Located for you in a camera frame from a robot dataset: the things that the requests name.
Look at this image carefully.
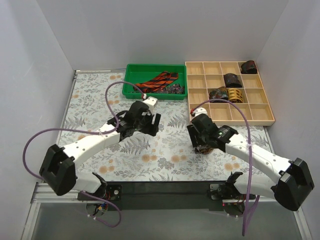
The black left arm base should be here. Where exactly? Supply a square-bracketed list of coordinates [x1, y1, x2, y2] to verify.
[87, 184, 123, 201]

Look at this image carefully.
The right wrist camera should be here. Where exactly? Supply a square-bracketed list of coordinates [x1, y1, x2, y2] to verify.
[190, 107, 208, 119]

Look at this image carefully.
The rolled dark floral tie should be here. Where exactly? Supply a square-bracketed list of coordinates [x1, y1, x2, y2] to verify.
[223, 73, 243, 88]

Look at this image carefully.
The orange navy striped tie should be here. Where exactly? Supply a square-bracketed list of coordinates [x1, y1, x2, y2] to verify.
[135, 71, 179, 93]

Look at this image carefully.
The green plastic tray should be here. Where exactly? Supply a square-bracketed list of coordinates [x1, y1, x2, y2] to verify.
[122, 63, 188, 100]

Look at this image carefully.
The floral print table mat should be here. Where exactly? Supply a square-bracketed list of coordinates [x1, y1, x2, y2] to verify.
[48, 72, 281, 183]

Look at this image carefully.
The aluminium frame rail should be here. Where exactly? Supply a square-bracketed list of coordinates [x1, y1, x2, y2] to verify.
[31, 181, 301, 203]

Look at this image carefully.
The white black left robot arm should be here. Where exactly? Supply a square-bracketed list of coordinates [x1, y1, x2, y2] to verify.
[39, 97, 161, 200]

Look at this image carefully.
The rolled green brown tie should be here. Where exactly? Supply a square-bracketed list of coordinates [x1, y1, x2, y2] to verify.
[209, 86, 229, 101]

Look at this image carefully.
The wooden compartment organizer box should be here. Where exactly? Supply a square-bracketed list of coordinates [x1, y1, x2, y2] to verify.
[185, 60, 275, 126]

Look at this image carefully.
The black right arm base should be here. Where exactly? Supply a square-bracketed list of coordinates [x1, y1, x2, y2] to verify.
[208, 182, 246, 201]

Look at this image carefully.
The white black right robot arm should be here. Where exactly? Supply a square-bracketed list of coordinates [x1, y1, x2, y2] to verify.
[187, 113, 315, 211]

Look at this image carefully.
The rolled dark red tie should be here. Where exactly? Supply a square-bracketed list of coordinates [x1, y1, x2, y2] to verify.
[240, 60, 258, 75]

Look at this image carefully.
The dark blue patterned tie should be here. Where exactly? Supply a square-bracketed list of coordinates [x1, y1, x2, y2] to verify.
[155, 84, 185, 95]

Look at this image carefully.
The brown cat print tie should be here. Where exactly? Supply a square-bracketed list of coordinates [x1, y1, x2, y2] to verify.
[194, 144, 214, 155]

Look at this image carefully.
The rolled yellow black tie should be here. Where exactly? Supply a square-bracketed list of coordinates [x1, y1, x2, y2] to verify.
[227, 88, 244, 103]

